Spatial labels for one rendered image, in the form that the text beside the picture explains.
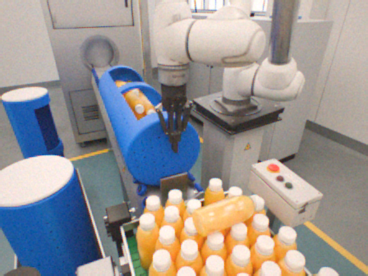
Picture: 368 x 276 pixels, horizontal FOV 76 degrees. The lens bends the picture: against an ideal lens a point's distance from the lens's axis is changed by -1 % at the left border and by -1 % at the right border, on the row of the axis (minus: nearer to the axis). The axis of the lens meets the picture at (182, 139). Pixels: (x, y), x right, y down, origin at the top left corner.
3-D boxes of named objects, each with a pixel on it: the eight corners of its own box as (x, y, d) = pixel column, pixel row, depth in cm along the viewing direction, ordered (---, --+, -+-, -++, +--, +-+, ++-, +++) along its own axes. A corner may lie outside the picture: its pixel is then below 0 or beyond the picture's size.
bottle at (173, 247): (155, 285, 65) (151, 246, 57) (158, 263, 71) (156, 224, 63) (179, 287, 65) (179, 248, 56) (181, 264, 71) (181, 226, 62)
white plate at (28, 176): (87, 159, 94) (88, 162, 94) (28, 151, 99) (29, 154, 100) (35, 211, 70) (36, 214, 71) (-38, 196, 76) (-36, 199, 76)
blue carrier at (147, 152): (145, 102, 168) (138, 61, 154) (202, 172, 98) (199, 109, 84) (104, 112, 160) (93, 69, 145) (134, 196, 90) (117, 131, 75)
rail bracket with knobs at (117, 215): (135, 221, 85) (132, 200, 80) (140, 236, 79) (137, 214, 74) (107, 230, 81) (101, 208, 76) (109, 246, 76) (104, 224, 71)
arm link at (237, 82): (228, 87, 142) (232, 48, 130) (259, 93, 133) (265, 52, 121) (217, 97, 131) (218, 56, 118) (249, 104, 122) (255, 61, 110)
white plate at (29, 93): (-2, 103, 147) (-1, 104, 148) (48, 95, 159) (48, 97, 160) (2, 90, 168) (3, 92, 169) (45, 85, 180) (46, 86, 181)
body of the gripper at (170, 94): (163, 87, 66) (165, 118, 71) (191, 84, 69) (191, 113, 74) (155, 80, 72) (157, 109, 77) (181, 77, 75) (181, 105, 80)
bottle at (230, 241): (244, 283, 66) (253, 245, 57) (219, 280, 66) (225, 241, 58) (242, 261, 71) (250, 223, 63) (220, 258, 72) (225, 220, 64)
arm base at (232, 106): (236, 93, 149) (237, 84, 145) (259, 107, 131) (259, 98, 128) (210, 98, 143) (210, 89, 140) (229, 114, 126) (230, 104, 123)
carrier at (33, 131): (40, 207, 191) (77, 195, 203) (-2, 105, 148) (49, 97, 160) (39, 186, 212) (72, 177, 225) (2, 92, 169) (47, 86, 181)
